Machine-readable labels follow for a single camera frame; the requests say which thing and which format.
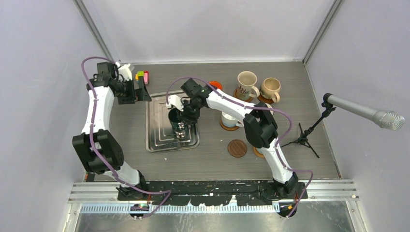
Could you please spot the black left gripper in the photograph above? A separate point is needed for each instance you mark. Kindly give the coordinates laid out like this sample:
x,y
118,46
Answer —
x,y
140,94

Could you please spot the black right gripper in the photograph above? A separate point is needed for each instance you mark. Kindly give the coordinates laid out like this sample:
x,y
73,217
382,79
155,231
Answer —
x,y
189,117

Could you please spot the dark green mug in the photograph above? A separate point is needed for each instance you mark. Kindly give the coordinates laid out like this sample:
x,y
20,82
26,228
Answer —
x,y
179,126

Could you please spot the orange translucent cup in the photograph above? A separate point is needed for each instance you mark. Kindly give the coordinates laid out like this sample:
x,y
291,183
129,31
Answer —
x,y
216,84

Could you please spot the small white cup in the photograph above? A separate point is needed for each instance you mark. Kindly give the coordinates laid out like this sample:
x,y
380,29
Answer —
x,y
229,116

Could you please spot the beige tall mug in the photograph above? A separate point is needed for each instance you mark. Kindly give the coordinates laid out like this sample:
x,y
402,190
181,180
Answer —
x,y
246,86

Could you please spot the dark walnut coaster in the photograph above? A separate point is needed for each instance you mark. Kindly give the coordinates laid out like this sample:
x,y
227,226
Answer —
x,y
237,148

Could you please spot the light wooden coaster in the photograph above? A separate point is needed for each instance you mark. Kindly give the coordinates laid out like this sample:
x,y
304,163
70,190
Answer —
x,y
258,153

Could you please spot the cream mug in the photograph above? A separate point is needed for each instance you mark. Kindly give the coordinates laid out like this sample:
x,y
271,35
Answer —
x,y
270,89

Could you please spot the white mug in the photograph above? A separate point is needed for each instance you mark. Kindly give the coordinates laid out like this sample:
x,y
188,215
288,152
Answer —
x,y
270,107

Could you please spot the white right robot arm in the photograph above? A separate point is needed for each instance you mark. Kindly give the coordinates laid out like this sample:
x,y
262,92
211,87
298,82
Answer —
x,y
259,126

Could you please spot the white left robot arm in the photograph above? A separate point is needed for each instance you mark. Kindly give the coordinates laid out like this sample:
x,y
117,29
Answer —
x,y
96,147

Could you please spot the colourful block puzzle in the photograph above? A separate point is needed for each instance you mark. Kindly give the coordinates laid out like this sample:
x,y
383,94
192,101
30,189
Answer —
x,y
142,76

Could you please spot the metal tray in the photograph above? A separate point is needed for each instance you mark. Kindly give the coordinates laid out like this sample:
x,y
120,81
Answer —
x,y
160,136

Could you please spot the black microphone tripod stand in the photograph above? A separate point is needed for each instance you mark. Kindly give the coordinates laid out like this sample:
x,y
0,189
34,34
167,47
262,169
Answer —
x,y
303,137

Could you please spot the grey microphone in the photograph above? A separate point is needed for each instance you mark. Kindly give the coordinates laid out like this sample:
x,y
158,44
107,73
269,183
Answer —
x,y
384,119

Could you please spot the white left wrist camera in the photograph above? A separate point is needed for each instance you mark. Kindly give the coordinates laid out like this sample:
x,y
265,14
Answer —
x,y
125,71

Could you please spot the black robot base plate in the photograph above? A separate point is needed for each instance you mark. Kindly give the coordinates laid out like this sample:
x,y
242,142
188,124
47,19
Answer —
x,y
213,193

